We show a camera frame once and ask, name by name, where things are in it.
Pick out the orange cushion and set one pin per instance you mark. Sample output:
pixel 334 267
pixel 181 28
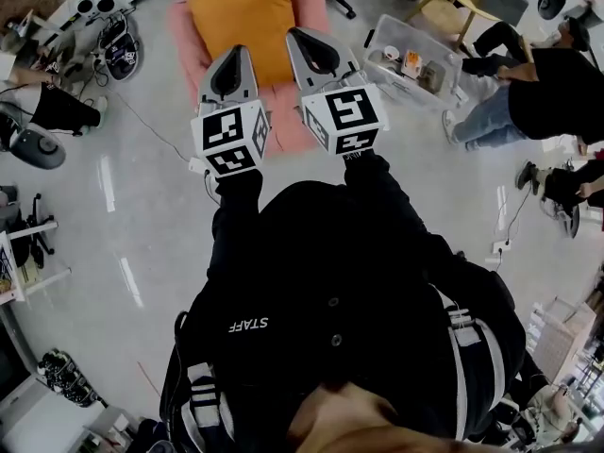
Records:
pixel 245 21

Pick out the person's black jacket torso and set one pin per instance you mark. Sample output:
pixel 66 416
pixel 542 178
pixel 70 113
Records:
pixel 340 309

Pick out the grey round robot base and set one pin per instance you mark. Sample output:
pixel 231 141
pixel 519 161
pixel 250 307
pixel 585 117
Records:
pixel 38 148

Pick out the white desk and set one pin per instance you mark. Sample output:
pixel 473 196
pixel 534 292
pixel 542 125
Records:
pixel 19 272

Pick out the person's right forearm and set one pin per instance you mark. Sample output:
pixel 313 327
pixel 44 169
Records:
pixel 377 191

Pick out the white device with round holes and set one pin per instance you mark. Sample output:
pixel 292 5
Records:
pixel 92 3

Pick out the pile of shoes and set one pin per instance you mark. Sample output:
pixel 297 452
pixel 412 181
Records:
pixel 68 378

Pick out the round wooden table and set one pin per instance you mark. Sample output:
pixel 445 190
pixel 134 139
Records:
pixel 448 12

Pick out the grey bowl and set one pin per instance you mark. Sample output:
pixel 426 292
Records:
pixel 379 58

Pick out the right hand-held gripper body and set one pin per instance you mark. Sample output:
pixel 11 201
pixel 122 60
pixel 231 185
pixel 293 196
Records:
pixel 347 116

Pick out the person's left forearm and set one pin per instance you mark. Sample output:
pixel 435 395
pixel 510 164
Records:
pixel 236 220

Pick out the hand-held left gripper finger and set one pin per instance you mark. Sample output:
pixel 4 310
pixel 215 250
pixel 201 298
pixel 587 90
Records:
pixel 249 78
pixel 211 73

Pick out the black chair base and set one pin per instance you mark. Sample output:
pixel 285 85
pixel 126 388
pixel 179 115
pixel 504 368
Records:
pixel 40 227

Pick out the white cup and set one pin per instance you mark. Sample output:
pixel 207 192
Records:
pixel 391 53

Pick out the clear plastic storage bin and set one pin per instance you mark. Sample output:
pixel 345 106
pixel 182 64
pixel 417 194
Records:
pixel 415 88

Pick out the orange and white box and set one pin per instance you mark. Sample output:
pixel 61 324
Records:
pixel 412 63

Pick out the cardboard box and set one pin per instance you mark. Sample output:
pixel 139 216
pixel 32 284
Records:
pixel 564 338

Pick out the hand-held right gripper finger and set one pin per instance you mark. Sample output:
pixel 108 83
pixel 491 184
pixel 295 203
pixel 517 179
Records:
pixel 297 64
pixel 342 55

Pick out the pink sofa mattress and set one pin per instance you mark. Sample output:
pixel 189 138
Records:
pixel 189 59

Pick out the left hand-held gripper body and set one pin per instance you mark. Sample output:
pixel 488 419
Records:
pixel 230 132

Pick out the grey block object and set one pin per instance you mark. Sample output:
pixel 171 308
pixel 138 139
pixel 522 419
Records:
pixel 432 74

